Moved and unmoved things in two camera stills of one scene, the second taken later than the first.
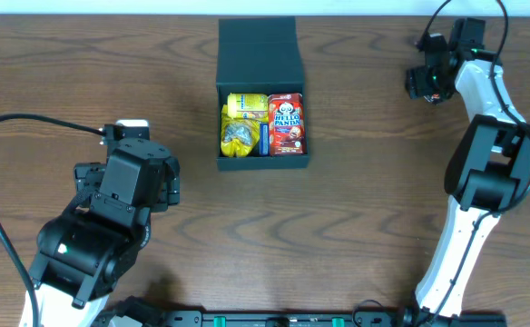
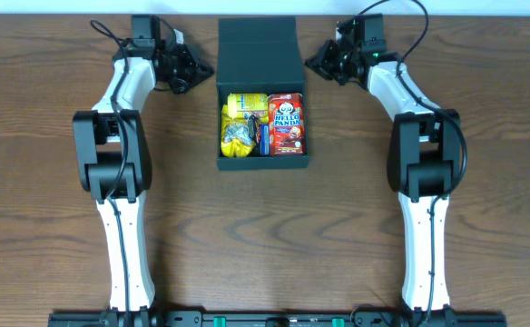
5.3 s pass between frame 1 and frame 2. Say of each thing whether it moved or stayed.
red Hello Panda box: stayed
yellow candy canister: stayed
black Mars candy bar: moved
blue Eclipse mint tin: stayed
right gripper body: moved
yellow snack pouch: stayed
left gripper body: moved
